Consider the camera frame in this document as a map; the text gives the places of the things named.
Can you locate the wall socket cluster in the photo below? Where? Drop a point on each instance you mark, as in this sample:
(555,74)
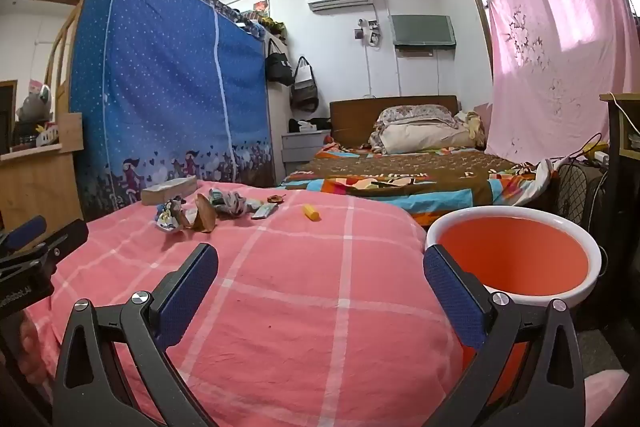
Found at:
(368,32)

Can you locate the white cabinet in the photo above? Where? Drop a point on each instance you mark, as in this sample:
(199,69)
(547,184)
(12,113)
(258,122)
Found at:
(277,117)

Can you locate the black hanging bag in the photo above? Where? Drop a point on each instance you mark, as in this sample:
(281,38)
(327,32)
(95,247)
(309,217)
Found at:
(278,67)

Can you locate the yellowish cloth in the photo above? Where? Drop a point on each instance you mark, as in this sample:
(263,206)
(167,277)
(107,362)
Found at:
(472,123)

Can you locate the colourful patterned quilt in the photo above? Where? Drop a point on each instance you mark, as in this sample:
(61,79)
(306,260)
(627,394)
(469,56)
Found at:
(400,172)

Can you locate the wooden desk with shelf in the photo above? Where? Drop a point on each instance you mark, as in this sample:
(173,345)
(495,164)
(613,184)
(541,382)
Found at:
(631,132)

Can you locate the green covered wall box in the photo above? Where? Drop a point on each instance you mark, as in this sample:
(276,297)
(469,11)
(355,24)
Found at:
(422,31)

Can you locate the blue fabric wardrobe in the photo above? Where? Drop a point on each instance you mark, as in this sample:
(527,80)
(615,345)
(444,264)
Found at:
(160,82)

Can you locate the orange bucket with white rim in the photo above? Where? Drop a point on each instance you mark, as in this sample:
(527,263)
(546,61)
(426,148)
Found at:
(510,252)

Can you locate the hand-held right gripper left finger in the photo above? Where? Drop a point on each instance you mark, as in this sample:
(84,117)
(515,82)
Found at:
(190,292)

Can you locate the light wooden cabinet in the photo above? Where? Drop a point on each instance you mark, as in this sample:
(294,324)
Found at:
(35,187)

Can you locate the yellow block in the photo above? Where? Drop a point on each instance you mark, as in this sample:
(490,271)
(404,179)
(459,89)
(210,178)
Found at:
(311,213)

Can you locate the black cloth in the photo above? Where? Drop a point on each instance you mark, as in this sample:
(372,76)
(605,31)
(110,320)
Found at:
(310,124)

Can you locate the brown paper scrap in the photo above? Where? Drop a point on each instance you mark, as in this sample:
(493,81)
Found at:
(205,218)

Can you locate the clutter on cabinet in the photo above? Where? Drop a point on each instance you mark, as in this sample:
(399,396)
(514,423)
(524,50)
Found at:
(272,29)

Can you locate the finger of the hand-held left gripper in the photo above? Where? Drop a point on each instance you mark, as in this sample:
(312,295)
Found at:
(67,237)
(25,229)

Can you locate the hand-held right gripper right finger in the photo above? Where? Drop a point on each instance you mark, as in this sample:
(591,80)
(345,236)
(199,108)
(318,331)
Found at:
(450,297)

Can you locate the yellow power strip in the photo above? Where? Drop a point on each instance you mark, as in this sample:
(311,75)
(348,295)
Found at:
(595,154)

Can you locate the pink embroidered hanging sheet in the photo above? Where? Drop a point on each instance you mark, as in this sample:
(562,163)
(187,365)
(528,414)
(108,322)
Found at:
(550,57)

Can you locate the grey nightstand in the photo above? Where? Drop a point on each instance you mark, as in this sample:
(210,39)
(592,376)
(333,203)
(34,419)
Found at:
(302,147)

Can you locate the brown wooden headboard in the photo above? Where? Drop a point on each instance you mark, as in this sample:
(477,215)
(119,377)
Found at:
(360,114)

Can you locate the small white yellow toy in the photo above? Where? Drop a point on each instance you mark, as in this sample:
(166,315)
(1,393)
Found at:
(45,134)

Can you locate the blue dish with red beads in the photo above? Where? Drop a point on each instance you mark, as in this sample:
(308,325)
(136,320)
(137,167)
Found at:
(167,214)

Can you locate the striped wrapper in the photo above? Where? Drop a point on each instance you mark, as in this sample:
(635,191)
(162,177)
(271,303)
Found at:
(230,203)

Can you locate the red picture box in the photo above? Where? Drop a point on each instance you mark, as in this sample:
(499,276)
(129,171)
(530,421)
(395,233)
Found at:
(261,8)

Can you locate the brown tissue pack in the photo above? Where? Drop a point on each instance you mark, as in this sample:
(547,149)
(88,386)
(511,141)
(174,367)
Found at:
(167,192)

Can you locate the floral pillow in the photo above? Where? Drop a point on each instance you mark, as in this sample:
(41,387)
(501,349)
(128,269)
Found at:
(415,113)

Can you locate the wooden bed frame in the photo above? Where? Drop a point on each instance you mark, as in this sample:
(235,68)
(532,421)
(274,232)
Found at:
(60,57)

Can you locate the grey tote bag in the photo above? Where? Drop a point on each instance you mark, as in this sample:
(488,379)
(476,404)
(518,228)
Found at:
(304,92)

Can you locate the beige pillow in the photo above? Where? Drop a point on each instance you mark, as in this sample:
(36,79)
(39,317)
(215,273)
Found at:
(420,137)

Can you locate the brown round ornament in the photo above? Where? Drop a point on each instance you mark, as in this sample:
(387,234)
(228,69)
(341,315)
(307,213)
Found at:
(275,198)

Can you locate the pink plaid blanket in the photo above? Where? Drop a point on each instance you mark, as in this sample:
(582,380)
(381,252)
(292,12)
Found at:
(300,307)

